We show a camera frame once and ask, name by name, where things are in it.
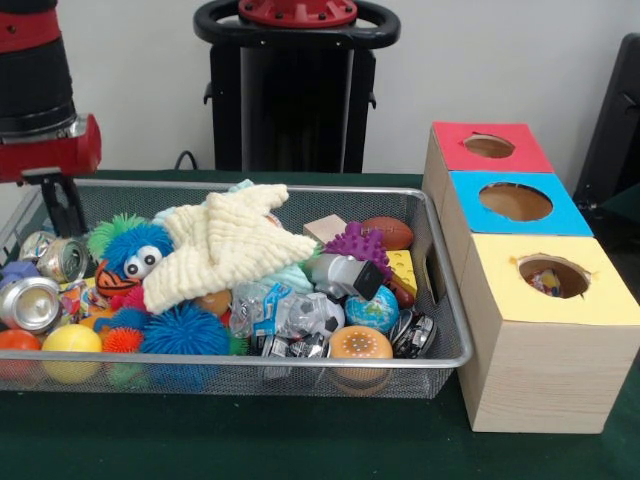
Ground multicoloured knotted cloth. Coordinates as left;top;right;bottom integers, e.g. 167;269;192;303
58;279;109;319
527;269;565;298

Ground orange smooth ball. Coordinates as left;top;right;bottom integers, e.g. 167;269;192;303
0;329;41;379

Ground shallow metal mesh bin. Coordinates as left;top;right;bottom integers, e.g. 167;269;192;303
0;178;474;400

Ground yellow smooth ball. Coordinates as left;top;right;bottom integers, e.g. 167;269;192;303
41;323;104;384

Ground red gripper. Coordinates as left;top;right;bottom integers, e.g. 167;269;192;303
0;113;103;239

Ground blue globe ball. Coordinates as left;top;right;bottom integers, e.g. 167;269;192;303
344;284;400;334

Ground yellow cheese toy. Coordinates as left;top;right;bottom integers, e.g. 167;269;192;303
385;248;419;301

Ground large blue spiky ball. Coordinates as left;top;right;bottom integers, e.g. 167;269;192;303
141;302;230;356

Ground toy burger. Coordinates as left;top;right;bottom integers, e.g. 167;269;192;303
328;324;394;396

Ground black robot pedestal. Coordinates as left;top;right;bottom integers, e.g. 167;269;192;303
193;0;402;174

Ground purple spiky ball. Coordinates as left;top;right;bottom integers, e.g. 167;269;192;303
324;221;394;276

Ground wooden box with three holes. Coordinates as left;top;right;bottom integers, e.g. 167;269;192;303
422;120;640;434

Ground light blue muslin cloth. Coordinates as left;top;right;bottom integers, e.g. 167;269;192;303
152;178;315;297

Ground cream muslin cloth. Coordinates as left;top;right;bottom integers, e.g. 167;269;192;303
141;183;319;315

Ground dark green table cloth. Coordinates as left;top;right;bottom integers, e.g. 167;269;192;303
0;168;640;480
599;185;640;214

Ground brown toy football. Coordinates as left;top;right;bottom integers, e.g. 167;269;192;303
360;215;415;251

